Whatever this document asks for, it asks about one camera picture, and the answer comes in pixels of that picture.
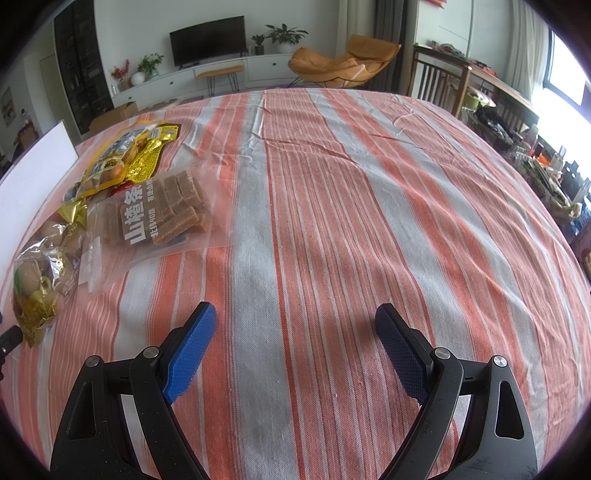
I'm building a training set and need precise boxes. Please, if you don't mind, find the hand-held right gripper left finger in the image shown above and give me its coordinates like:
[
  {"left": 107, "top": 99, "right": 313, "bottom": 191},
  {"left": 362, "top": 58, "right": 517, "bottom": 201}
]
[{"left": 50, "top": 301, "right": 218, "bottom": 480}]

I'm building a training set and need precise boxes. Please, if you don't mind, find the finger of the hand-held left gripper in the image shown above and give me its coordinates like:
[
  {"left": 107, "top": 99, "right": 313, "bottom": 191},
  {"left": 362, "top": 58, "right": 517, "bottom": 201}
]
[{"left": 0, "top": 325, "right": 22, "bottom": 356}]

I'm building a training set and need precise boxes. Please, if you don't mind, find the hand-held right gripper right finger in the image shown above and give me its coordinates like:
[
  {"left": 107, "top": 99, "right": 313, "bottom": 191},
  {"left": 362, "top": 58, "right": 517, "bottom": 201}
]
[{"left": 375, "top": 303, "right": 539, "bottom": 480}]

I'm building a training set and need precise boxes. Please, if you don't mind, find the gold-trimmed clear snack bag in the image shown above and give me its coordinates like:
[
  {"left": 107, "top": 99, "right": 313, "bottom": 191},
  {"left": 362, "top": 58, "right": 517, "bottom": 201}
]
[{"left": 11, "top": 203, "right": 89, "bottom": 348}]

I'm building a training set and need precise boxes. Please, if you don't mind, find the clear packet of brown strips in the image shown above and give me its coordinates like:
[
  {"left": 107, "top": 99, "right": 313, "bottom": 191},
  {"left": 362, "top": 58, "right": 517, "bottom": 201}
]
[{"left": 78, "top": 167, "right": 238, "bottom": 295}]

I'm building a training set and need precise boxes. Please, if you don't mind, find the white cardboard box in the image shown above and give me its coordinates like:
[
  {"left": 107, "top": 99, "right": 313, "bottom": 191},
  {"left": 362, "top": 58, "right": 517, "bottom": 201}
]
[{"left": 0, "top": 120, "right": 79, "bottom": 301}]

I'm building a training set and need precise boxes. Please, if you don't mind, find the yellow-bordered peanut packet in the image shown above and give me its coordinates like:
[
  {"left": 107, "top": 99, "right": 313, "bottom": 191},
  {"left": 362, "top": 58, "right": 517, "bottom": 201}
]
[{"left": 65, "top": 119, "right": 182, "bottom": 201}]

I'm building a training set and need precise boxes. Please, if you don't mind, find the orange striped tablecloth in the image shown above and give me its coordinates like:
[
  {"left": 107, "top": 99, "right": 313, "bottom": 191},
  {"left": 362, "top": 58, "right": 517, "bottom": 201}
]
[{"left": 0, "top": 88, "right": 591, "bottom": 480}]

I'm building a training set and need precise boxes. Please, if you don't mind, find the brown cardboard box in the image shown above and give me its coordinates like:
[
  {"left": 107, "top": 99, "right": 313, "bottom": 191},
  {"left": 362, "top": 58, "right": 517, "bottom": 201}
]
[{"left": 89, "top": 102, "right": 139, "bottom": 136}]

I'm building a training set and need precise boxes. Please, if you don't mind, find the wooden side desk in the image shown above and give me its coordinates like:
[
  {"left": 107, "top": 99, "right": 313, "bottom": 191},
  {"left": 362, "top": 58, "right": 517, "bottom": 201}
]
[{"left": 462, "top": 60, "right": 541, "bottom": 134}]

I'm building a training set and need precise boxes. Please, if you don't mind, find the wooden bench with metal legs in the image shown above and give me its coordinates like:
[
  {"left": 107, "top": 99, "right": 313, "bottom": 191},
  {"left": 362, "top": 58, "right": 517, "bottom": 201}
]
[{"left": 196, "top": 65, "right": 245, "bottom": 97}]

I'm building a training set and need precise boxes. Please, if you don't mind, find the dark tall display cabinet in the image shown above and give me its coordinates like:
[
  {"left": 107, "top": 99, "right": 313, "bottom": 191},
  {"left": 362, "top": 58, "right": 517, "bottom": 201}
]
[{"left": 53, "top": 0, "right": 114, "bottom": 137}]

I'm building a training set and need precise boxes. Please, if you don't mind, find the red flower arrangement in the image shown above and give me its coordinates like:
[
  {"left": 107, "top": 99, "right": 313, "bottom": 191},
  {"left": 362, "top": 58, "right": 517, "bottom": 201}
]
[{"left": 111, "top": 59, "right": 131, "bottom": 90}]

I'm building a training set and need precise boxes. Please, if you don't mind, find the green plant in vase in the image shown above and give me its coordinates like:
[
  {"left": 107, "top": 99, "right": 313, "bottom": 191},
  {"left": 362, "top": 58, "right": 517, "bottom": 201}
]
[{"left": 137, "top": 53, "right": 164, "bottom": 79}]

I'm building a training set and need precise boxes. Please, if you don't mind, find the orange lounge chair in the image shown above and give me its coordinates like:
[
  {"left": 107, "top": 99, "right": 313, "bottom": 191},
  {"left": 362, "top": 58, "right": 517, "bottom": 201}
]
[{"left": 288, "top": 33, "right": 402, "bottom": 90}]

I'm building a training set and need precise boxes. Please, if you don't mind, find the white television cabinet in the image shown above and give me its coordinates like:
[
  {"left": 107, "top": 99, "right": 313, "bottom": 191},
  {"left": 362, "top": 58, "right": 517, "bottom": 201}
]
[{"left": 111, "top": 53, "right": 296, "bottom": 109}]

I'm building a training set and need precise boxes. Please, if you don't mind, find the black flat television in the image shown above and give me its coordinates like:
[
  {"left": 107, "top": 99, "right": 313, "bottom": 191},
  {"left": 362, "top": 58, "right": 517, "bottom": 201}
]
[{"left": 169, "top": 16, "right": 246, "bottom": 70}]

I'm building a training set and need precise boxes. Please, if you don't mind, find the white sheer curtain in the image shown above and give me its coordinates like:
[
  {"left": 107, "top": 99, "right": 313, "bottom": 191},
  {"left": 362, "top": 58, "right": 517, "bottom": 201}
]
[{"left": 503, "top": 0, "right": 555, "bottom": 100}]

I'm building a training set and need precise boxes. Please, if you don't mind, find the grey curtain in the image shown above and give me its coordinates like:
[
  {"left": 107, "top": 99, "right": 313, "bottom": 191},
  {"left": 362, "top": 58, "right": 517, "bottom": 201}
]
[{"left": 373, "top": 0, "right": 419, "bottom": 97}]

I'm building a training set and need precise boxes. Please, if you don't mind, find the large potted green plant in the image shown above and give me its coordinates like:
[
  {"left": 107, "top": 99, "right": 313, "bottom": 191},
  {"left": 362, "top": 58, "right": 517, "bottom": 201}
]
[{"left": 265, "top": 23, "right": 309, "bottom": 54}]

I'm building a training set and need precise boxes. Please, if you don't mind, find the dark framed window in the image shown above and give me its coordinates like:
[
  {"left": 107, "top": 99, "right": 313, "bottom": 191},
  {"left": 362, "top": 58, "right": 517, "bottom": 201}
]
[{"left": 531, "top": 23, "right": 591, "bottom": 125}]

